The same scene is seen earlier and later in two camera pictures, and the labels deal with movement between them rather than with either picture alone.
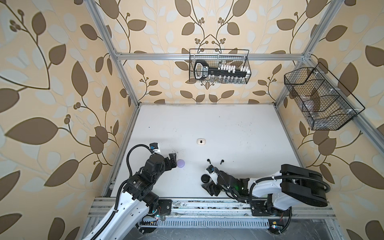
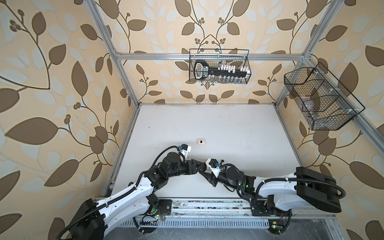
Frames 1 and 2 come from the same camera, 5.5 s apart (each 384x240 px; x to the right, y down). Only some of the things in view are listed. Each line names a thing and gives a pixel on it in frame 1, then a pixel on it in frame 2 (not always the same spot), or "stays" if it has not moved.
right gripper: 210,187 to 209,177
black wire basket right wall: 326,104 stays
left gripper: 169,166 to 193,170
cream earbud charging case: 201,141 stays
